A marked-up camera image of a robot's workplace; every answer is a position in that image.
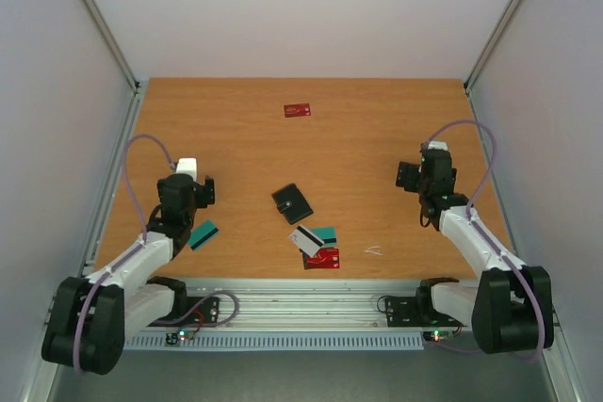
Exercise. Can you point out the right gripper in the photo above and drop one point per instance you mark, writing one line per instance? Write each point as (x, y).
(406, 176)

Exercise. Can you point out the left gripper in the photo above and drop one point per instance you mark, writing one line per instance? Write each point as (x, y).
(206, 193)

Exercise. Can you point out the black leather card holder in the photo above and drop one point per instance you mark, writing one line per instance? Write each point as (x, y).
(291, 203)

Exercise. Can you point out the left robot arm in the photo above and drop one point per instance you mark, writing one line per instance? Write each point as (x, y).
(93, 316)

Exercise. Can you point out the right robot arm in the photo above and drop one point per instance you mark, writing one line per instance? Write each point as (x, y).
(511, 309)

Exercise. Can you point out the teal card far left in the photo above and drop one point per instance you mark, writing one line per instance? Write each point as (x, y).
(202, 234)

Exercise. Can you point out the large teal card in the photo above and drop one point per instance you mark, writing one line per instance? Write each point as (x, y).
(326, 234)

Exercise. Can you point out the red card in pile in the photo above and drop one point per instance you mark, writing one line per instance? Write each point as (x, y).
(326, 258)

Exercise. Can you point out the white card with black stripe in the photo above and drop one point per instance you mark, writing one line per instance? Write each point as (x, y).
(306, 241)

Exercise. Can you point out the lone red card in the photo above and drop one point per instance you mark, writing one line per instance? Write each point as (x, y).
(297, 110)

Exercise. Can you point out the left controller board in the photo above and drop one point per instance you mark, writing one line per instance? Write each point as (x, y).
(177, 338)

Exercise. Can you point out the controller board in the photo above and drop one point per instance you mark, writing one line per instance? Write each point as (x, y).
(437, 336)
(177, 338)

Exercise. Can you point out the right controller board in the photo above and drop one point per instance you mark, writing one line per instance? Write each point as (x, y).
(437, 336)

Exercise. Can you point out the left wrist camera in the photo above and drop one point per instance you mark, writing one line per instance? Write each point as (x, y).
(187, 166)

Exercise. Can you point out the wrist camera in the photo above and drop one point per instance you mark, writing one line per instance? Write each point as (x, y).
(434, 145)
(187, 166)

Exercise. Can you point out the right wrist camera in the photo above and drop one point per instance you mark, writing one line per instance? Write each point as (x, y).
(434, 145)

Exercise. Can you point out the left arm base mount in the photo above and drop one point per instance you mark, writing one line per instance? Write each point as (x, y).
(198, 310)

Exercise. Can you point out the aluminium front rail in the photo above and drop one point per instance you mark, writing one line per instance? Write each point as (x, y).
(296, 306)

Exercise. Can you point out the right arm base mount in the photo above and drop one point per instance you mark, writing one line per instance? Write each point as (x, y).
(410, 311)

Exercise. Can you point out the white slotted cable duct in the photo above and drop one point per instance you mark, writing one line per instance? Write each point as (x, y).
(215, 341)

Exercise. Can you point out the right rear aluminium post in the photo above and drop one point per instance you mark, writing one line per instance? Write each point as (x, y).
(503, 23)

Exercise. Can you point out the aluminium post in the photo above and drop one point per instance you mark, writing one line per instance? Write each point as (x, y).
(111, 43)
(503, 23)

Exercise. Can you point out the left rear aluminium post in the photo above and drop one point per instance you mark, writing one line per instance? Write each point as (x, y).
(111, 43)

